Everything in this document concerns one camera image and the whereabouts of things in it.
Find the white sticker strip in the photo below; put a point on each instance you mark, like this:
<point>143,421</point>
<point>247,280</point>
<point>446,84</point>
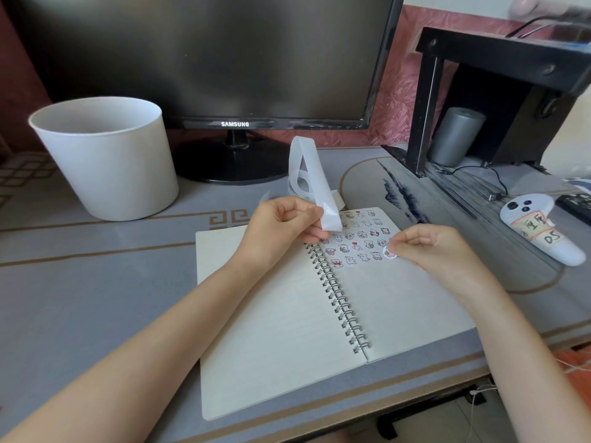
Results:
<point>311,175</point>

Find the black desk frame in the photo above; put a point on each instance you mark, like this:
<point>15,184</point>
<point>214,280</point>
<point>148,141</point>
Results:
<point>387,429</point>

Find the person's left hand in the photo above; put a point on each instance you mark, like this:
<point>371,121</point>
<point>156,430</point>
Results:
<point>270,230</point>

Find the grey patterned desk mat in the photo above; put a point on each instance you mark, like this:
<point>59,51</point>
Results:
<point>92,295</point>

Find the person's right hand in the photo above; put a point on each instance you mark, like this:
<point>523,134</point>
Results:
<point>443,258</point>

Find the white labelled VR controller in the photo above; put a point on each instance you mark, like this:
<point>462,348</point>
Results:
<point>534,224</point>

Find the white plastic waste bin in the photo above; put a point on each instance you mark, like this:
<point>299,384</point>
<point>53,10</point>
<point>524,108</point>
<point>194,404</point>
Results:
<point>111,172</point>

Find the cream spiral notebook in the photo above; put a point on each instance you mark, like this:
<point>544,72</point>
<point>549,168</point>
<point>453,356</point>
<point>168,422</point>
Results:
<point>277,327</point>

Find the person's left forearm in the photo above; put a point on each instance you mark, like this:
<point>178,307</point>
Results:
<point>134,366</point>

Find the black shelf frame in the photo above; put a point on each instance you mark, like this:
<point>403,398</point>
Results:
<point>425,119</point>

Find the black computer monitor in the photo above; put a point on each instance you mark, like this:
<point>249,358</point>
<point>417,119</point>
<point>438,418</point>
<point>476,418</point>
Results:
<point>210,52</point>

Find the blue striped cloth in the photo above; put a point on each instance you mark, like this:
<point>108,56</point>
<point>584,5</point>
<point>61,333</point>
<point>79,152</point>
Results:
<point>582,183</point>

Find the person's right leg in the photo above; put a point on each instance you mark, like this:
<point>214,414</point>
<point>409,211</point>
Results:
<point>344,435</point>

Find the black plug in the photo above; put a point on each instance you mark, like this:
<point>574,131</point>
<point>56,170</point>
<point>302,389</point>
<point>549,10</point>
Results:
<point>495,197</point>

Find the grey cylindrical speaker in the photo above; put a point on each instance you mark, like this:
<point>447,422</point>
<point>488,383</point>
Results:
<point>457,137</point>

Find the orange woven bag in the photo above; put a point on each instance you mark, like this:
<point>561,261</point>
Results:
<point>577,362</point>

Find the person's right forearm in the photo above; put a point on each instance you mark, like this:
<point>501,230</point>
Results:
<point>535,369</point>

